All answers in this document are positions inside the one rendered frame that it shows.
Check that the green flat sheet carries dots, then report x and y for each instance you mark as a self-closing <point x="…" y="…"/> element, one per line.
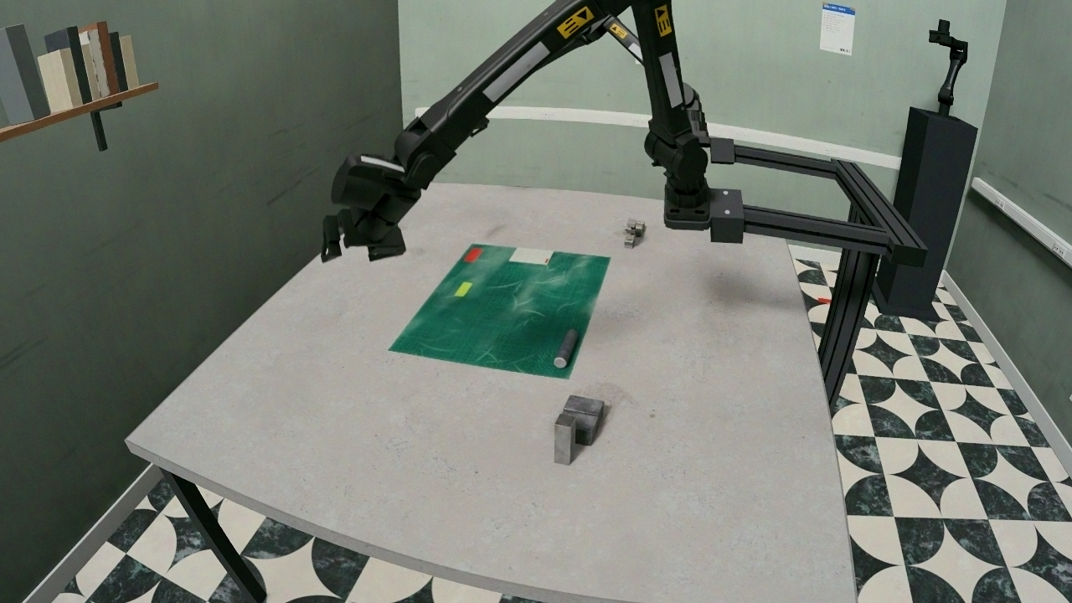
<point x="507" y="308"/>

